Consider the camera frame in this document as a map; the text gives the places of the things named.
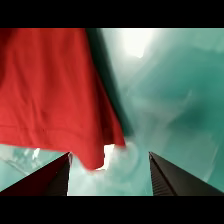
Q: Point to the red T-shirt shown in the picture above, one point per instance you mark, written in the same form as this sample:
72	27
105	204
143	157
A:
50	90

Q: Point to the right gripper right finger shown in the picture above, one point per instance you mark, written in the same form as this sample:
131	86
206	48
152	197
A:
173	180

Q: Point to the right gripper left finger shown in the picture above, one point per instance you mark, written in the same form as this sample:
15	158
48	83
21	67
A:
50	180

